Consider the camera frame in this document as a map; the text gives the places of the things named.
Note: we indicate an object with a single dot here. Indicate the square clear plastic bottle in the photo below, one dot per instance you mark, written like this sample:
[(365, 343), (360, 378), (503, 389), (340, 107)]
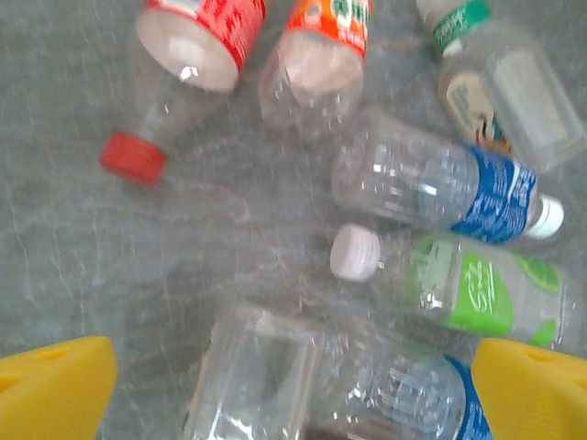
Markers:
[(257, 380)]

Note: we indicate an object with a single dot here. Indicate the square clear bottle cartoon label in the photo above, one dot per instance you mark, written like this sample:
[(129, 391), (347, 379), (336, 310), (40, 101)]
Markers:
[(518, 96)]

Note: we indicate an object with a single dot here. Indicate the red label red cap bottle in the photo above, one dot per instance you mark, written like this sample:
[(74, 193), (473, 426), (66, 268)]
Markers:
[(183, 59)]

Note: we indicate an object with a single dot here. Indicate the blue label white cap bottle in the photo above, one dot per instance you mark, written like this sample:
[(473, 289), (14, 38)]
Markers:
[(435, 188)]

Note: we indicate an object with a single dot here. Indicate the green label clear bottle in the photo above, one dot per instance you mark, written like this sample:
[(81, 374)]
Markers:
[(458, 23)]

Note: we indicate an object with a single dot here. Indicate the blue label clear bottle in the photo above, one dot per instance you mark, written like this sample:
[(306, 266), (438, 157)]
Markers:
[(403, 394)]

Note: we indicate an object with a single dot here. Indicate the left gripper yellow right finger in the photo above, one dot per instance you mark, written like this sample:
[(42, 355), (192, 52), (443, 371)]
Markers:
[(536, 399)]

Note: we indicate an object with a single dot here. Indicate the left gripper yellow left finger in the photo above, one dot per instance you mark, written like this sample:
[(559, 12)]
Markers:
[(50, 394)]

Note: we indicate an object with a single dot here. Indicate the lime label white cap bottle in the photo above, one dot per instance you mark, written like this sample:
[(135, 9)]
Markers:
[(472, 293)]

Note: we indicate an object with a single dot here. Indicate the orange label orange cap bottle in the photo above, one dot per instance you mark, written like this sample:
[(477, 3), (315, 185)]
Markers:
[(316, 69)]

